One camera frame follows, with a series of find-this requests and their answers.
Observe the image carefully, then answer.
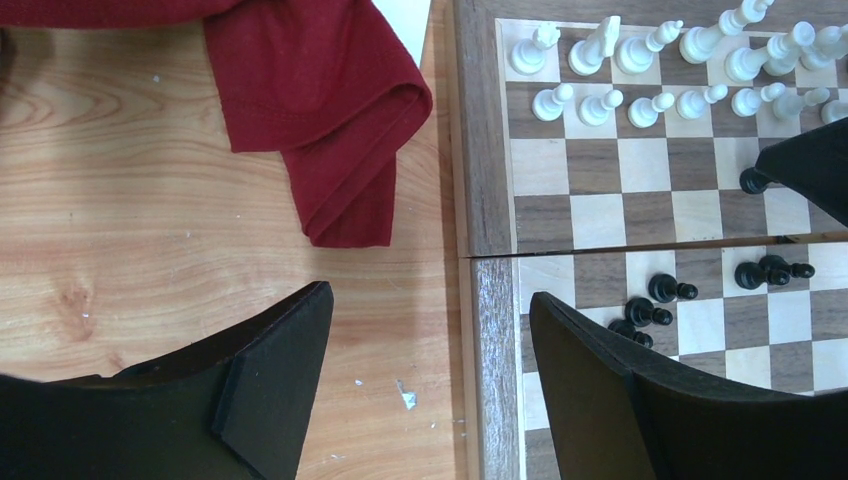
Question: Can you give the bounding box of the white clothes rack frame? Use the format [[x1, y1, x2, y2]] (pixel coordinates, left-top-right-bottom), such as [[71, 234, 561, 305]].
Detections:
[[373, 0, 431, 67]]

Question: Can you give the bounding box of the white chess piece row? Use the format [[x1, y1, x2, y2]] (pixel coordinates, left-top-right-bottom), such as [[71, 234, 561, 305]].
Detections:
[[496, 1, 847, 140]]

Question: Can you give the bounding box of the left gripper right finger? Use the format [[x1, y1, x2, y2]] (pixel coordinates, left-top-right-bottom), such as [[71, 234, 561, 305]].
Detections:
[[529, 292, 847, 479]]

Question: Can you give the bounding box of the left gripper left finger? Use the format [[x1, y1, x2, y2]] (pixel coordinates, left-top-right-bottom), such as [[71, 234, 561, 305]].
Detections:
[[1, 281, 334, 479]]

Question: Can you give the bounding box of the red t-shirt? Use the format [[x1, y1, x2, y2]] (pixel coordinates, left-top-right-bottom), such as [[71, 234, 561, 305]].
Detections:
[[1, 0, 433, 248]]

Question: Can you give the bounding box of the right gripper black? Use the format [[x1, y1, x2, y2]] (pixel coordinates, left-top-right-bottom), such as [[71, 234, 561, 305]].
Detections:
[[755, 118, 847, 225]]

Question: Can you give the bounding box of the black chess piece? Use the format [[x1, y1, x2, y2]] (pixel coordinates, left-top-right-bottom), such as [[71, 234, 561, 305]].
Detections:
[[648, 273, 699, 303], [739, 167, 773, 195]]

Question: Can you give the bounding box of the wooden chess board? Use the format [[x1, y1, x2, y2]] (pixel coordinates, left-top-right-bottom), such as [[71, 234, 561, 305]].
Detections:
[[446, 1, 847, 479]]

